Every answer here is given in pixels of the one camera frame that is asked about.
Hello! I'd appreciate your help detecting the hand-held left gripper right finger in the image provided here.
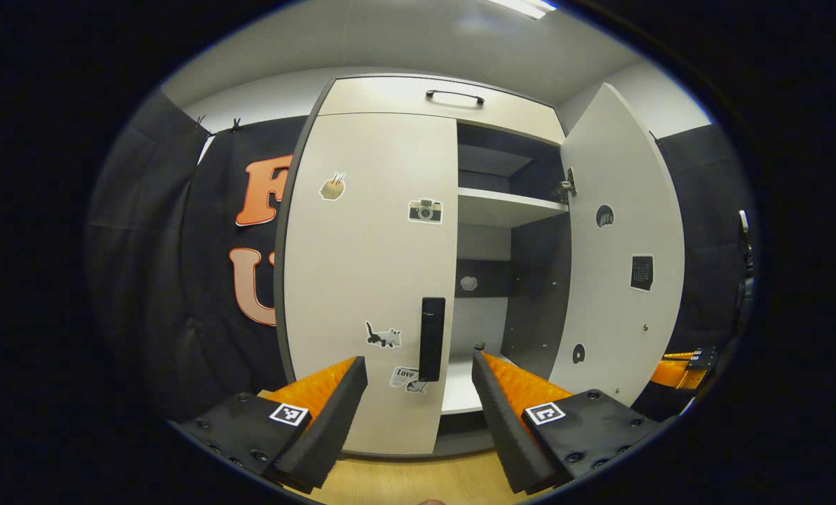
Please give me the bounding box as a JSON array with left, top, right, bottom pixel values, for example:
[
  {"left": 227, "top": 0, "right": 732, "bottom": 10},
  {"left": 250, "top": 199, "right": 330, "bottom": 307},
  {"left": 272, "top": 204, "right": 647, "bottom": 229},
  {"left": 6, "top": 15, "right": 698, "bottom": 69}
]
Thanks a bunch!
[{"left": 471, "top": 352, "right": 673, "bottom": 496}]

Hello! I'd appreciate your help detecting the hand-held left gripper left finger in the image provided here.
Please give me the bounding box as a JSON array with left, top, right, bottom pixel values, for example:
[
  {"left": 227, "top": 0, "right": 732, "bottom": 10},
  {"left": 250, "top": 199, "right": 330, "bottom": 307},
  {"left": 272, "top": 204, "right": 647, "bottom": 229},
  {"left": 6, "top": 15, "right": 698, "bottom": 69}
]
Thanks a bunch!
[{"left": 168, "top": 356, "right": 369, "bottom": 495}]

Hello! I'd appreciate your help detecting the white cabinet door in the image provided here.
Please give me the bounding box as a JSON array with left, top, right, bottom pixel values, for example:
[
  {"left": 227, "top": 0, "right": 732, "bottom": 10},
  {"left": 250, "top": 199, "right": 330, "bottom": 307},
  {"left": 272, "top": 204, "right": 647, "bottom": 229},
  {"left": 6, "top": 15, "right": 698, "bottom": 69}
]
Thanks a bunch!
[
  {"left": 283, "top": 112, "right": 459, "bottom": 455},
  {"left": 550, "top": 83, "right": 685, "bottom": 408}
]

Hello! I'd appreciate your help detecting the white double-door shoe cabinet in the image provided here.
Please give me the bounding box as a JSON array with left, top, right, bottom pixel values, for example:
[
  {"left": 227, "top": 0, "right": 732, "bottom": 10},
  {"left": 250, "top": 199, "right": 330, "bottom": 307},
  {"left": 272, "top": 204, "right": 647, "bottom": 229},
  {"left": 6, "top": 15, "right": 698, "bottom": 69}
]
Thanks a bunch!
[{"left": 276, "top": 74, "right": 574, "bottom": 457}]

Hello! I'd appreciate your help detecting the metal right door hinge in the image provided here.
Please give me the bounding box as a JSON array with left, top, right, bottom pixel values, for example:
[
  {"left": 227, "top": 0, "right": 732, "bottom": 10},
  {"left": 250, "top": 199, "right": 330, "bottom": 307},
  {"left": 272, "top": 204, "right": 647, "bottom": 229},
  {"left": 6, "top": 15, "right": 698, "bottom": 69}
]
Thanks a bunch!
[{"left": 551, "top": 167, "right": 577, "bottom": 205}]

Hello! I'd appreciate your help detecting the white cabinet drawer front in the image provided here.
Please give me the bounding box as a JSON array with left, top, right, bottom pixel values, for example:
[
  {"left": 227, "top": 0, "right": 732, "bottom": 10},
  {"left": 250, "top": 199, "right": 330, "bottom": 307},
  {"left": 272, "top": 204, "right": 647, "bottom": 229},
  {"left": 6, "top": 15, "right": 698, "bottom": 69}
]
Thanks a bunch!
[{"left": 318, "top": 76, "right": 566, "bottom": 147}]

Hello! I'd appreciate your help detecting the black backdrop cloth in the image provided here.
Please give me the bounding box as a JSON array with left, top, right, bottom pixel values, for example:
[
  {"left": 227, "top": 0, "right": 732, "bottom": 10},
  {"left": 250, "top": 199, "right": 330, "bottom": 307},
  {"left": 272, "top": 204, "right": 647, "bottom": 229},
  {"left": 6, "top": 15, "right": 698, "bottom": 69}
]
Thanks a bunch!
[{"left": 85, "top": 88, "right": 759, "bottom": 422}]

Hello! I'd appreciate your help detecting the long ceiling light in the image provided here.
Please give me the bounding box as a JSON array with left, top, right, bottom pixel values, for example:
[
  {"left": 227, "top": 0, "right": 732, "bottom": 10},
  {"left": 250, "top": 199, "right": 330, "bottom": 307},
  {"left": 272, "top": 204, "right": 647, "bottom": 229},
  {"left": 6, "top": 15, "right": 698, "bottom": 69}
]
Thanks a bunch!
[{"left": 488, "top": 0, "right": 557, "bottom": 20}]

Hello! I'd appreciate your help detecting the black left door handle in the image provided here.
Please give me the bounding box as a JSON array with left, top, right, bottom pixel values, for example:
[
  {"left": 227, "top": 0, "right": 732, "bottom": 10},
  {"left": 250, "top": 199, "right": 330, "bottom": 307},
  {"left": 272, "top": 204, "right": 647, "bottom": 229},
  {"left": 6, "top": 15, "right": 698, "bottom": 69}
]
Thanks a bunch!
[{"left": 419, "top": 297, "right": 446, "bottom": 383}]

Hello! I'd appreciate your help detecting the black drawer handle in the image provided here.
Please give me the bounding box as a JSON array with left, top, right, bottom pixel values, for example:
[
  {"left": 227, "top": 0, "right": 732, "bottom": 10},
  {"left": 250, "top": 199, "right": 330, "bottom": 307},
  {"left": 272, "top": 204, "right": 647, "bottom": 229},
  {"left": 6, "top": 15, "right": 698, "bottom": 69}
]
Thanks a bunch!
[{"left": 426, "top": 90, "right": 485, "bottom": 107}]

